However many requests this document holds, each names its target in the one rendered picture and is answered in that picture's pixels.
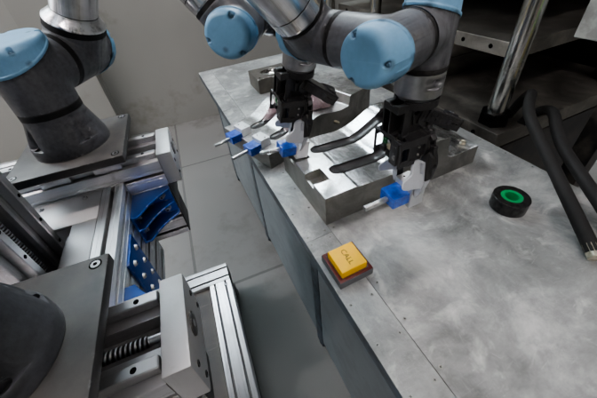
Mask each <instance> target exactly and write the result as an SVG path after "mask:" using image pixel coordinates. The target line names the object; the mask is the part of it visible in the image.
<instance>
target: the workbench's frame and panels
mask: <svg viewBox="0 0 597 398"><path fill-rule="evenodd" d="M200 79H201V80H202V82H203V84H204V86H205V88H206V89H207V91H208V93H209V94H210V95H211V97H212V99H213V100H214V102H215V104H216V105H217V107H218V111H219V116H220V120H221V122H222V126H223V130H224V133H225V136H226V130H225V127H227V126H228V125H231V124H230V122H229V121H228V120H227V118H226V116H225V115H224V113H223V112H222V110H221V108H220V107H219V105H218V103H217V101H216V100H215V99H214V98H213V96H212V94H211V92H210V91H209V89H208V87H207V86H206V84H205V83H204V81H203V79H202V78H201V77H200ZM227 145H228V148H229V152H230V155H231V158H232V156H234V155H237V154H239V153H241V152H242V151H243V150H242V149H240V148H239V147H237V146H236V145H233V144H232V143H230V142H229V141H228V143H227ZM232 162H233V166H234V168H235V175H236V177H237V179H238V180H240V181H241V183H242V185H243V187H244V189H245V191H246V193H247V195H248V197H249V198H250V200H251V203H252V205H253V207H254V209H255V211H256V212H257V214H258V216H259V218H260V220H261V222H262V224H263V226H264V228H265V231H266V235H267V239H268V241H270V242H272V244H273V245H274V247H275V250H276V251H277V253H278V255H279V257H280V259H281V261H282V263H283V265H284V267H285V269H286V271H287V273H288V275H289V277H290V279H291V281H292V282H293V284H294V286H295V288H296V290H297V292H298V294H299V296H300V298H301V300H302V302H303V304H304V306H305V308H306V310H307V312H308V314H309V315H310V317H311V319H312V321H313V323H314V326H315V328H316V329H317V337H318V338H319V340H320V343H321V345H322V346H326V348H327V350H328V352H329V354H330V357H331V359H332V361H333V362H334V364H335V366H336V368H337V370H338V373H339V375H340V377H341V378H342V379H343V381H344V383H345V385H346V388H347V390H348V392H349V393H350V395H351V397H352V398H402V397H401V395H400V394H399V392H398V390H397V389H396V387H395V386H394V383H393V382H392V380H391V379H390V378H389V376H388V375H387V373H386V371H385V369H384V368H383V366H382V365H381V363H380V361H379V360H378V358H377V356H376V355H375V354H374V352H373V351H372V349H371V348H370V345H369V344H368V342H367V341H366V339H365V337H364V336H363V335H362V333H361V331H360V330H359V328H358V327H357V325H356V323H355V322H354V320H353V318H352V317H351V315H350V314H349V313H348V311H347V310H346V307H345V306H344V304H343V303H342V301H341V299H340V298H339V296H338V294H337V292H335V290H334V289H333V287H332V285H331V284H330V282H329V280H328V279H327V277H326V275H325V274H324V272H323V271H322V269H321V268H320V266H319V265H318V263H317V261H316V260H315V258H314V256H313V254H312V253H311V251H310V250H309V249H308V247H307V246H306V244H305V242H304V240H303V239H302V237H301V236H300V234H299V232H298V230H297V229H296V228H295V227H294V225H293V223H292V222H291V220H290V218H289V216H288V215H287V213H286V212H285V210H284V208H283V207H282V206H281V204H280V202H279V201H278V199H277V198H276V196H275V194H274V192H273V191H272V189H271V188H270V186H269V185H268V184H267V182H266V180H265V178H264V177H263V175H262V174H261V172H260V170H259V168H258V167H257V165H256V164H255V163H254V161H253V160H252V158H251V156H250V155H248V154H245V155H243V156H241V157H239V158H237V159H235V160H232Z"/></svg>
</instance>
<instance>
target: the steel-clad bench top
mask: <svg viewBox="0 0 597 398"><path fill-rule="evenodd" d="M282 60H283V54H278V55H274V56H270V57H265V58H262V59H258V60H251V61H246V62H243V63H239V64H234V65H231V66H227V67H223V68H215V69H212V70H208V71H203V72H200V73H198V74H199V75H200V77H201V78H202V79H203V81H204V83H205V84H206V86H207V87H208V89H209V91H210V92H211V94H212V96H213V98H214V99H215V100H216V101H217V103H218V105H219V107H220V108H221V110H222V112H223V113H224V115H225V116H226V118H227V120H228V121H229V122H230V124H233V123H236V122H238V121H240V120H243V119H244V118H246V117H248V116H250V115H251V114H252V113H253V112H254V111H255V110H256V109H257V108H258V107H259V105H260V104H261V103H262V102H263V101H264V100H265V99H266V98H267V97H269V96H270V92H267V93H263V94H259V93H258V92H257V91H256V90H255V89H254V88H253V87H252V85H251V82H250V78H249V73H248V71H249V70H253V69H257V68H263V67H267V66H271V65H275V64H279V63H282ZM453 132H455V133H456V134H458V135H460V136H461V137H463V138H465V139H468V140H470V141H472V142H473V143H474V144H476V145H478V148H477V151H476V154H475V157H474V160H473V162H472V163H470V164H467V165H465V166H463V167H460V168H458V169H456V170H454V171H451V172H448V173H446V174H444V175H441V176H440V177H438V178H435V179H432V180H430V181H429V183H428V185H427V186H426V188H425V192H424V195H423V199H422V203H419V204H417V205H414V206H412V207H410V208H408V207H407V206H406V205H402V206H400V207H398V208H395V209H392V208H391V207H390V206H388V205H387V204H386V203H383V204H381V205H379V206H377V207H375V208H372V209H370V210H368V211H365V210H361V211H358V212H356V213H353V214H351V215H349V216H346V217H344V218H343V219H339V220H337V221H334V222H332V223H330V224H328V225H326V224H325V223H324V222H323V220H322V219H321V217H320V216H319V215H318V213H317V212H316V211H315V209H314V208H313V206H312V205H311V204H310V202H309V201H308V200H307V199H306V198H305V196H304V195H303V194H302V192H301V191H300V190H299V188H298V187H297V185H296V184H295V183H294V181H293V180H292V179H291V177H290V176H289V174H288V173H287V172H286V170H285V166H284V162H282V163H280V164H278V165H276V166H275V167H274V168H272V169H271V168H269V167H267V166H266V165H264V164H263V163H262V162H260V161H259V160H257V159H256V158H254V157H253V156H251V158H252V160H253V161H254V163H255V164H256V165H257V167H258V168H259V170H260V172H261V174H262V175H263V177H264V178H265V180H266V182H267V184H268V185H269V186H270V188H271V189H272V191H273V192H274V194H275V196H276V198H277V199H278V201H279V202H280V204H281V206H282V207H283V208H284V210H285V212H286V213H287V215H288V216H289V218H290V220H291V222H292V223H293V225H294V227H295V228H296V229H297V230H298V233H299V234H300V236H301V237H302V239H303V240H304V242H305V244H306V246H307V247H308V249H309V250H310V251H311V253H312V254H313V256H314V258H315V260H316V261H317V263H318V265H319V266H320V268H321V269H322V271H323V272H324V274H325V275H326V277H327V279H328V280H329V282H330V284H331V285H332V287H333V289H334V290H335V292H337V294H338V296H339V298H340V299H341V301H342V303H343V304H344V306H345V307H346V310H347V311H348V313H349V314H350V315H351V317H352V318H353V320H354V322H355V323H356V325H357V327H358V328H359V330H360V331H361V333H362V335H363V336H364V337H365V339H366V341H367V342H368V344H369V345H370V348H371V349H372V351H373V352H374V354H375V355H376V356H377V358H378V360H379V361H380V363H381V365H382V366H383V368H384V369H385V371H386V373H387V375H388V376H389V378H390V379H391V380H392V382H393V383H394V386H395V387H396V389H397V390H398V392H399V394H400V395H401V397H402V398H597V261H591V260H588V259H587V258H586V256H585V254H584V252H583V250H582V247H581V245H580V243H579V241H578V239H577V236H576V234H575V232H574V230H573V228H572V225H571V224H570V222H569V219H568V216H567V214H566V212H565V210H564V209H563V207H562V204H561V201H560V199H559V197H558V195H557V193H556V191H555V189H554V187H553V183H552V181H551V180H550V178H549V176H548V173H547V171H544V170H542V169H540V168H538V167H537V166H535V165H534V164H532V163H529V162H527V161H525V160H523V159H521V158H520V157H518V156H516V155H513V154H511V153H509V152H507V151H505V150H504V149H502V148H500V147H498V146H496V145H494V144H492V143H490V142H488V141H487V140H485V139H482V138H480V137H478V136H476V135H474V134H472V133H471V132H469V131H467V130H465V129H463V128H461V127H459V129H458V131H453ZM499 186H511V187H517V188H519V189H521V190H523V191H524V192H526V193H527V194H528V195H529V196H530V198H531V201H532V203H531V205H530V207H529V209H528V210H527V212H526V214H525V215H524V216H522V217H520V218H508V217H506V216H503V215H500V214H498V213H497V212H495V211H494V210H493V209H492V208H491V207H490V204H489V200H490V197H491V195H492V192H493V190H494V189H495V188H496V187H499ZM350 242H353V243H354V244H355V246H356V247H357V248H358V250H359V251H360V252H361V253H362V255H363V256H364V257H365V258H366V259H367V260H368V261H369V263H370V264H371V265H372V267H373V273H372V274H371V275H368V276H366V277H364V278H362V279H361V280H359V281H357V282H355V283H352V284H350V285H348V286H346V287H345V288H343V289H340V288H339V287H338V285H337V283H336V282H335V280H334V279H333V277H332V276H331V274H330V272H329V271H328V269H327V267H326V266H325V265H324V264H323V262H322V255H323V254H325V253H327V252H329V251H332V250H334V249H337V248H338V247H340V246H342V245H344V244H346V243H350Z"/></svg>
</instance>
